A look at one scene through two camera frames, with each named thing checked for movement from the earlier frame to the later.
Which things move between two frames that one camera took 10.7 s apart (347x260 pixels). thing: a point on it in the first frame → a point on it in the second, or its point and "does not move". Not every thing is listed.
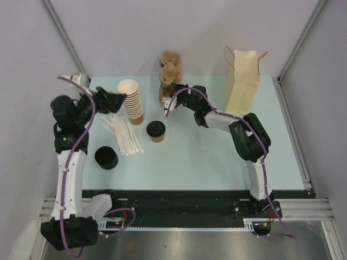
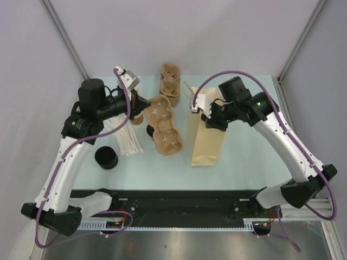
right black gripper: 176,88 → 212,122
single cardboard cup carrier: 171,71 → 168,140
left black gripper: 108,102 → 137,104
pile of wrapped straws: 126,140 does not move
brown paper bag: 243,80 → 206,143
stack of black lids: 106,157 does not move
